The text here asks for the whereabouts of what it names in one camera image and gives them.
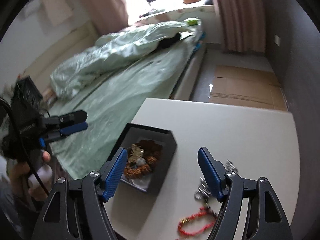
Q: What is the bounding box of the grey stone bead bracelet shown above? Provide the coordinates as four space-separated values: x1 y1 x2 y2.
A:
194 159 239 202

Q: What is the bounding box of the brown rudraksha bead bracelet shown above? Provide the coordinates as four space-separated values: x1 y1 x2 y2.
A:
123 139 163 180

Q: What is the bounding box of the black square jewelry box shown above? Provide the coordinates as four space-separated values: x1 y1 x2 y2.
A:
108 123 177 196

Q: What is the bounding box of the person's left hand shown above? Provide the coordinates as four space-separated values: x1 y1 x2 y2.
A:
9 163 48 202

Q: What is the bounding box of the light green duvet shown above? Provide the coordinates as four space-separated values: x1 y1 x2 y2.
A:
50 21 194 100

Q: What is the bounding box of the bed with green sheet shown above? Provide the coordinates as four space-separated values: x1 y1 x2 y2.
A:
31 22 204 179

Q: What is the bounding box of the beige hanging towel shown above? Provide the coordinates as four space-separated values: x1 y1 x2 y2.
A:
41 0 73 27

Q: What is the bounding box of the black item on bed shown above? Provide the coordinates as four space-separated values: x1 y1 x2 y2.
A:
157 33 181 50

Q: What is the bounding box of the pink curtain left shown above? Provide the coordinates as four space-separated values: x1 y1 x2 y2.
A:
80 0 129 35

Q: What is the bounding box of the pink curtain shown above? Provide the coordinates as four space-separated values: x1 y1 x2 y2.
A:
80 0 129 35
214 0 266 54

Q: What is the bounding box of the flattened cardboard on floor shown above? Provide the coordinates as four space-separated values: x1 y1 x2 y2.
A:
209 65 287 111

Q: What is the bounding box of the green box on bed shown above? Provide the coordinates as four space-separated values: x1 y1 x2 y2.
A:
185 18 199 27

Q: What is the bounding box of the orange plush on sill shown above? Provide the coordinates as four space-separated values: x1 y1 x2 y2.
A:
183 0 199 4

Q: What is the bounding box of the grey wardrobe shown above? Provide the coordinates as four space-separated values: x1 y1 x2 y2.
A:
260 0 320 156

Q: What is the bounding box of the pink curtain right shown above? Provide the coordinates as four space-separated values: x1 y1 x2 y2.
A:
214 0 266 54

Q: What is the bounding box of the red cord bracelet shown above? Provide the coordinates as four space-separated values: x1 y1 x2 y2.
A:
177 205 218 237

